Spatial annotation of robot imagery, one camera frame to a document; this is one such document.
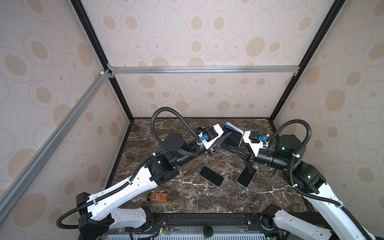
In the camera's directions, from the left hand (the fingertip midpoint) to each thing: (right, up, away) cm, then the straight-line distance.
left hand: (231, 129), depth 48 cm
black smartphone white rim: (+19, -28, +42) cm, 54 cm away
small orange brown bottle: (-32, -35, +30) cm, 56 cm away
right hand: (+3, -6, +9) cm, 11 cm away
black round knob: (-6, -43, +16) cm, 46 cm away
